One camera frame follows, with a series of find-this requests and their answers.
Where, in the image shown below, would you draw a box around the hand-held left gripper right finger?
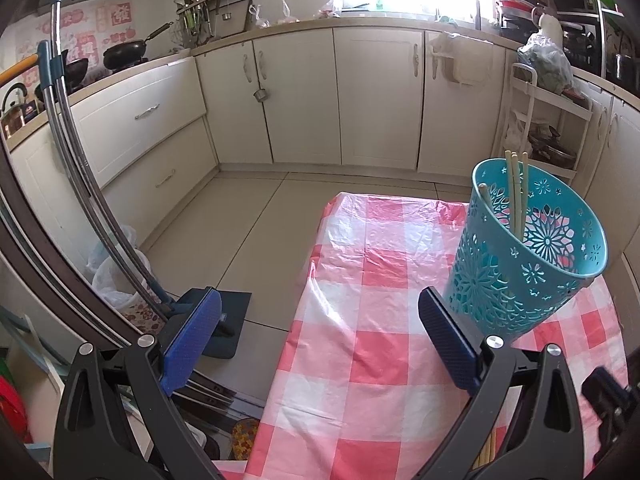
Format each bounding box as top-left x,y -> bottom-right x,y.
417,286 -> 588,480

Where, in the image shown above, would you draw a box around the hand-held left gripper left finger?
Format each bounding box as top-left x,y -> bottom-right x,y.
52,287 -> 223,480

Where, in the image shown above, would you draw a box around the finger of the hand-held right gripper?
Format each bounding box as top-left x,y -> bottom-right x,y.
581,366 -> 630,466

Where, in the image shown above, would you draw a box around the blue perforated plastic basket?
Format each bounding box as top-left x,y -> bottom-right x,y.
440,158 -> 609,346

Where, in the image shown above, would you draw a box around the pale wooden chopstick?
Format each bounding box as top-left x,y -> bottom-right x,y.
504,150 -> 517,235

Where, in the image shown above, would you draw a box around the pink checked plastic tablecloth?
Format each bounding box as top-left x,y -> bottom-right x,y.
220,191 -> 628,480

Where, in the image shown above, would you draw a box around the white plastic bag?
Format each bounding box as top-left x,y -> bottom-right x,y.
87,225 -> 153,308

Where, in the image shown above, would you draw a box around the floral patterned cloth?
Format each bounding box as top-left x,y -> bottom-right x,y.
230,419 -> 261,461

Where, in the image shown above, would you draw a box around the red object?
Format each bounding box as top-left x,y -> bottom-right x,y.
0,375 -> 29,442

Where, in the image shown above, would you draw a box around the pots on cart shelf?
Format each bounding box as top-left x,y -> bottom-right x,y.
527,127 -> 577,170

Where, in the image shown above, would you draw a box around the cream drawer cabinet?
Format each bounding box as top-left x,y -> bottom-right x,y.
10,57 -> 221,261

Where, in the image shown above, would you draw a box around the white rolling cart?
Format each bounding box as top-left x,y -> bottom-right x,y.
497,62 -> 593,186

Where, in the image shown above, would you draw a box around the cream base cabinet with drawers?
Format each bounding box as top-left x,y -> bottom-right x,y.
575,85 -> 640,261

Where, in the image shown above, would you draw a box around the cream base cabinet with doors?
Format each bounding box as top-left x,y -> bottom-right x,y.
195,27 -> 507,178

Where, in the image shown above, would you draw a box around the white hanging bin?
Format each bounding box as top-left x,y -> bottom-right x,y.
430,32 -> 493,86

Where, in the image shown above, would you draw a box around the metal kettle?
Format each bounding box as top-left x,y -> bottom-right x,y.
0,82 -> 39,139

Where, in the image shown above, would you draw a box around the plastic bag of greens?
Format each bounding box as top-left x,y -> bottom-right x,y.
516,30 -> 576,95

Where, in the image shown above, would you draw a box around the black wok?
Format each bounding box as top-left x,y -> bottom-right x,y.
102,22 -> 174,72

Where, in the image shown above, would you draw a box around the black toaster oven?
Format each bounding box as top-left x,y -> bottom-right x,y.
562,20 -> 601,73

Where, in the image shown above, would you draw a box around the dark cooking pot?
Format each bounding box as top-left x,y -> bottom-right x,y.
607,52 -> 640,83

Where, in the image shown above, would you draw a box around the white thermos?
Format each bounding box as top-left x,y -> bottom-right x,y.
539,12 -> 565,43

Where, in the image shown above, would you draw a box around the dark tray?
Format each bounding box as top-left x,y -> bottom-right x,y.
216,0 -> 253,38

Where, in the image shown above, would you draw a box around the stacked dishes and lids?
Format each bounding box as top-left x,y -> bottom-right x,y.
495,0 -> 543,28

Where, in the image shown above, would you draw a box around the sliding door frame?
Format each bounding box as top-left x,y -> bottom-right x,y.
0,130 -> 266,421

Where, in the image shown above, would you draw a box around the wall rack with utensils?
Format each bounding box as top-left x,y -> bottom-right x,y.
172,0 -> 251,45

